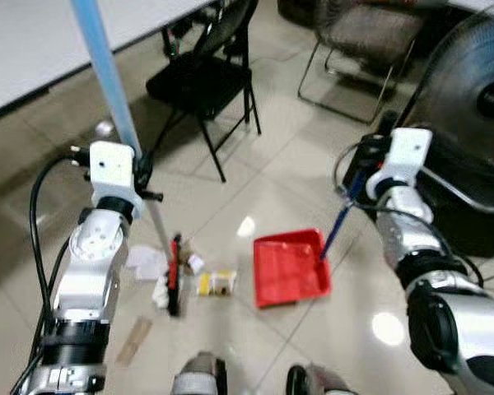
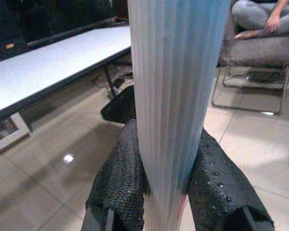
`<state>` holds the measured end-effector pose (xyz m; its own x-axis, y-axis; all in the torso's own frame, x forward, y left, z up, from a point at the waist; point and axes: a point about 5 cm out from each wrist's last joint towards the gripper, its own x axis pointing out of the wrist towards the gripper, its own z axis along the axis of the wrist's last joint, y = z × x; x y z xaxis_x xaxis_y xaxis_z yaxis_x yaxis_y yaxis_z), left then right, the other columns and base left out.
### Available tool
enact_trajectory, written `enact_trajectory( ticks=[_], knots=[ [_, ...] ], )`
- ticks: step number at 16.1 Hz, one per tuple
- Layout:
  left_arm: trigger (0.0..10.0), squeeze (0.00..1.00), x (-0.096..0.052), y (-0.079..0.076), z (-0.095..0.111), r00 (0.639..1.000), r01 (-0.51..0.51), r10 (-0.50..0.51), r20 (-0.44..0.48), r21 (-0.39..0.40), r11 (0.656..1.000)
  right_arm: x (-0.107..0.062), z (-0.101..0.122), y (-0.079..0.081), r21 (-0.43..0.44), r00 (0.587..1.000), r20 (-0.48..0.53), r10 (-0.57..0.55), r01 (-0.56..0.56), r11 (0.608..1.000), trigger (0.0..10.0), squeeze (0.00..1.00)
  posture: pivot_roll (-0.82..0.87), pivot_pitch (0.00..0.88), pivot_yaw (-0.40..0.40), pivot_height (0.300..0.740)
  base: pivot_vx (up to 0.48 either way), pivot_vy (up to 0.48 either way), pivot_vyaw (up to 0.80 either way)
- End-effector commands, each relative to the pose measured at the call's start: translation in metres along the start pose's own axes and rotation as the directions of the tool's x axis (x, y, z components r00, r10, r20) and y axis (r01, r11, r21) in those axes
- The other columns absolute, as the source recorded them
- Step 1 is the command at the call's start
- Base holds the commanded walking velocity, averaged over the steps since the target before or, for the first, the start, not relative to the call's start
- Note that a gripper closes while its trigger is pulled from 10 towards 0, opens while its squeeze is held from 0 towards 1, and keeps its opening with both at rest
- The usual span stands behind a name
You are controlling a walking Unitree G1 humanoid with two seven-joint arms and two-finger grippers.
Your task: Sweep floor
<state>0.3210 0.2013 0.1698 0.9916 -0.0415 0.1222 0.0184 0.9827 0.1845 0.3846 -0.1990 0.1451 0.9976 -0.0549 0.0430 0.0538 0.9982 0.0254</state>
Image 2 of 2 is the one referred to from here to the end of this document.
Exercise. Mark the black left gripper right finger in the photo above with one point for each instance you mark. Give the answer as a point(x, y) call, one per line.
point(219, 192)

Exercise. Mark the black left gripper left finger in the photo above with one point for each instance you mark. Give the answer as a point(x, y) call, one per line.
point(120, 183)

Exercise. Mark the person hand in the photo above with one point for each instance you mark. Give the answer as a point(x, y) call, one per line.
point(273, 22)

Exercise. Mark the black textured bag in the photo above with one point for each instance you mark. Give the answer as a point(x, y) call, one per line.
point(121, 106)

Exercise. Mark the long white table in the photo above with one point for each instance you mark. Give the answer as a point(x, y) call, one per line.
point(50, 62)

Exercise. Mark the person legs in grey leggings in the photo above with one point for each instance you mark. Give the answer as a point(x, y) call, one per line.
point(250, 14)

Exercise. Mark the white frame board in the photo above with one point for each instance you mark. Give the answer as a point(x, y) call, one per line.
point(17, 134)

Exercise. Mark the grey chair with metal frame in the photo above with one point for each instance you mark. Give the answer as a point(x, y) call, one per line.
point(255, 50)

